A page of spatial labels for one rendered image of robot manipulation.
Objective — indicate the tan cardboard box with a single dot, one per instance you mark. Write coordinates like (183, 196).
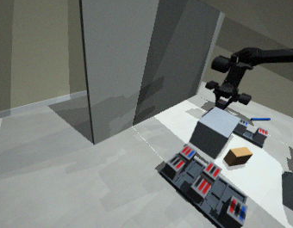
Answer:
(237, 156)

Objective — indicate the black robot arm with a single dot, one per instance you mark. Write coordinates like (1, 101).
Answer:
(248, 57)

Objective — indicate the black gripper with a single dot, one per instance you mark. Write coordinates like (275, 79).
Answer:
(242, 98)

